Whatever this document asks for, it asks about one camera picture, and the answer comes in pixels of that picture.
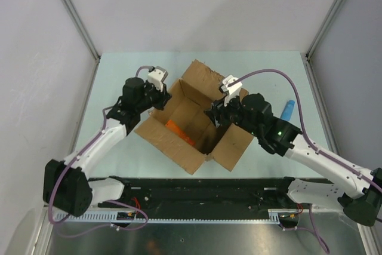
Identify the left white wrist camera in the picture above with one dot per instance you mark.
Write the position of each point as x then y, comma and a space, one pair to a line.
157, 76

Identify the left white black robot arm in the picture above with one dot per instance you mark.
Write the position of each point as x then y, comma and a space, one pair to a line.
67, 183

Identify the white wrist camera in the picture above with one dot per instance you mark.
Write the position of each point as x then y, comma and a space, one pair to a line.
230, 86
157, 76

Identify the orange cosmetic tube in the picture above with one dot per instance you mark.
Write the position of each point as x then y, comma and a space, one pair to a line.
172, 126

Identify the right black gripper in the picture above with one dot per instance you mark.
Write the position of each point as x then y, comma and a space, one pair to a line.
222, 110

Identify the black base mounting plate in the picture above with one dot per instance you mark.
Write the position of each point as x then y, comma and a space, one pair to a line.
209, 198

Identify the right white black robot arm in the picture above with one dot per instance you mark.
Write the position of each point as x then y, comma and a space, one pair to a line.
353, 189

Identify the white slotted cable duct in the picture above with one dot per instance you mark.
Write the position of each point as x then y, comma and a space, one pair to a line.
129, 216

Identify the blue cosmetic tube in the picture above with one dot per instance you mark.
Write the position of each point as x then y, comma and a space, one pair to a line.
287, 112

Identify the right aluminium side rail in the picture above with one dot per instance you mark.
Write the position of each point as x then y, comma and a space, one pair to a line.
320, 104

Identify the aluminium frame post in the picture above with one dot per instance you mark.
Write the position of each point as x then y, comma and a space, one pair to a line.
324, 27
81, 29

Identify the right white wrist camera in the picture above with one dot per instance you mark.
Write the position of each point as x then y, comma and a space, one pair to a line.
230, 86

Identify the left aluminium frame post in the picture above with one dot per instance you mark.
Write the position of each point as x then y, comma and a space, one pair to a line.
81, 29

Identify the right aluminium frame post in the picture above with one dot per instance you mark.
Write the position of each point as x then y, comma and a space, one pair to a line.
324, 27

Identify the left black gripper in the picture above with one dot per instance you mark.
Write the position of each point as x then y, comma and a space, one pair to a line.
163, 97

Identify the brown cardboard express box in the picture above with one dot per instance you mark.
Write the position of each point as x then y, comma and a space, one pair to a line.
192, 94

